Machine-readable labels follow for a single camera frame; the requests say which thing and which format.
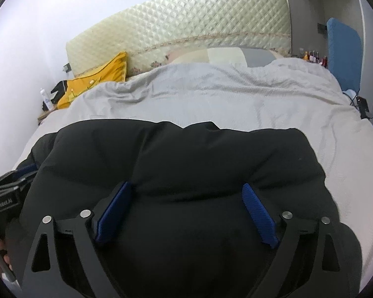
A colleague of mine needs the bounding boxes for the black puffer jacket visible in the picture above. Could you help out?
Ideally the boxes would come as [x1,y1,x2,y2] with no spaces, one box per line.
[5,119,362,297]

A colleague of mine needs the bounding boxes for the wooden nightstand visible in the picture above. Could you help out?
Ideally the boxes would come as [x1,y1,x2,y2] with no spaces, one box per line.
[38,105,57,124]

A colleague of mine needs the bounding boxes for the white plastic bottle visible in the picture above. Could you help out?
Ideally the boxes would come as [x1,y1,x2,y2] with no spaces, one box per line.
[40,89,54,112]

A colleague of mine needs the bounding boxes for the black bag on nightstand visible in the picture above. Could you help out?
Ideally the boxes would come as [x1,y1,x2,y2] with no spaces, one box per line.
[48,80,68,105]

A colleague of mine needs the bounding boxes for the grey bed duvet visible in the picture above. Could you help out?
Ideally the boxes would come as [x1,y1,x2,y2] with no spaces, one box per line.
[21,58,373,286]

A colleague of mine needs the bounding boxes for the yellow cartoon pillow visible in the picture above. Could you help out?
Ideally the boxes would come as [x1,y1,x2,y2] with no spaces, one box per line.
[57,51,128,109]

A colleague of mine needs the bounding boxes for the black device on stand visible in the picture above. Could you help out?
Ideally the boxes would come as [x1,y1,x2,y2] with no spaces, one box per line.
[349,90,373,120]

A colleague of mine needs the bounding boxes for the grey patchwork pillow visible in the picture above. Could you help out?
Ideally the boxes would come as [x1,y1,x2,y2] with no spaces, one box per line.
[166,47,283,68]

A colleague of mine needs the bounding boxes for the small bottles on shelf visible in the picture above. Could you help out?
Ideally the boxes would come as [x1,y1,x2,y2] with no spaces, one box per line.
[299,48,328,68]

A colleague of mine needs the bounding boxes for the cream quilted headboard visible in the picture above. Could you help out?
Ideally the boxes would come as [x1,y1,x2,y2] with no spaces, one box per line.
[66,0,292,77]

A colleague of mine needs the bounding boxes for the blue folded chair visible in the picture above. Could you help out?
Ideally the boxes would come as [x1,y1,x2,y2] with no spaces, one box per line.
[327,18,363,93]

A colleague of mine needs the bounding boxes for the grey white wardrobe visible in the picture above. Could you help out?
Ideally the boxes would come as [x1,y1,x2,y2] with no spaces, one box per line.
[288,0,373,123]

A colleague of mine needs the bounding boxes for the wall socket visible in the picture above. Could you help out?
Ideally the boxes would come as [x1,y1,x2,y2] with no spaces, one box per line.
[63,63,72,73]

